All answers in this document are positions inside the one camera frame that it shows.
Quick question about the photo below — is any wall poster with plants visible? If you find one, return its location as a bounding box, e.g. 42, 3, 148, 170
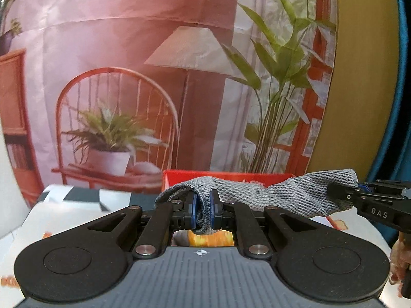
0, 0, 338, 209

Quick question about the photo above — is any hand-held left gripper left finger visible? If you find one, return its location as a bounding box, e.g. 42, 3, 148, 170
87, 192, 197, 260

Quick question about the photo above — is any bear print tablecloth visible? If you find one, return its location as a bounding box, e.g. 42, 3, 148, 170
0, 184, 396, 308

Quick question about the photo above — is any orange patterned soft pouch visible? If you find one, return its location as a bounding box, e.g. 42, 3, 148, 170
173, 229, 234, 248

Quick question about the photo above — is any person's right hand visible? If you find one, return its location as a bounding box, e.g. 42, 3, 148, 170
389, 231, 411, 287

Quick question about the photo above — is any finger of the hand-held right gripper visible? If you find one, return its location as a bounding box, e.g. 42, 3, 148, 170
327, 183, 362, 205
357, 180, 411, 197

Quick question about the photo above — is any red strawberry print box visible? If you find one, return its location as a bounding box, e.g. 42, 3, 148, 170
162, 169, 296, 194

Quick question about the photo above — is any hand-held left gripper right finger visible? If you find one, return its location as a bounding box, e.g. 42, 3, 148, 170
210, 190, 324, 260

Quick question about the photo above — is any grey knit sock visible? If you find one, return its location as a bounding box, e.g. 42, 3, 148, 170
155, 168, 360, 235

